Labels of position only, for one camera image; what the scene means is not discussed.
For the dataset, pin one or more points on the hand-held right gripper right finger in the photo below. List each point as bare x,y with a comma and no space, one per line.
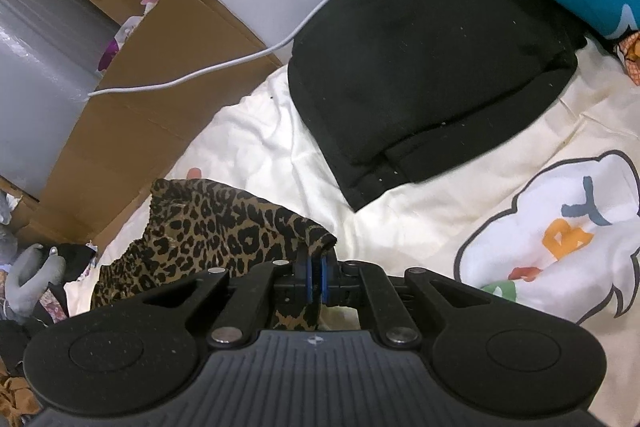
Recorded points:
325,279

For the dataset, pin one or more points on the crumpled brown cloth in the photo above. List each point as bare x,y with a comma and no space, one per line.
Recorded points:
15,399

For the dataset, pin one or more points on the brown cardboard sheet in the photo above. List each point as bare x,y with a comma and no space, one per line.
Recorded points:
165,132

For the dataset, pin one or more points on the floral patterned cloth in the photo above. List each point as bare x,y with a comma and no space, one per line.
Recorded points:
52,303

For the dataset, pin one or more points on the black folded garment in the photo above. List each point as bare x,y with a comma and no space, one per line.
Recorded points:
425,57

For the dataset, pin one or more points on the cream printed blanket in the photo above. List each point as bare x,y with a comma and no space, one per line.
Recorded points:
450,217

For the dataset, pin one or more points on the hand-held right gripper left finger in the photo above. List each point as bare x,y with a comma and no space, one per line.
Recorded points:
310,278

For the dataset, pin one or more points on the purple printed plastic bag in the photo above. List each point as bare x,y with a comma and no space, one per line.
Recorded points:
117,44

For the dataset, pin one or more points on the leopard print garment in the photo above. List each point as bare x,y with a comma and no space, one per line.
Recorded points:
200,232

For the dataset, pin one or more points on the grey neck pillow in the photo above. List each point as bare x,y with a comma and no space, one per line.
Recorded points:
30,267

